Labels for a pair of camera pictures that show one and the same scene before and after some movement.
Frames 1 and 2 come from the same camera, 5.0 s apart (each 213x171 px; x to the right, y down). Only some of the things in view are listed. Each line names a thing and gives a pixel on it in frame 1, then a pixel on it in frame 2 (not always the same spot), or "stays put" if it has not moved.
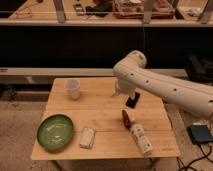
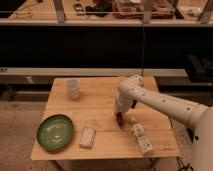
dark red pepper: (126, 119) -> (119, 117)
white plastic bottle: (140, 138) stays put
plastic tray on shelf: (134, 9) stays put
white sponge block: (87, 137) stays put
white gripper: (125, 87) -> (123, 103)
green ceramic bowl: (55, 132) stays put
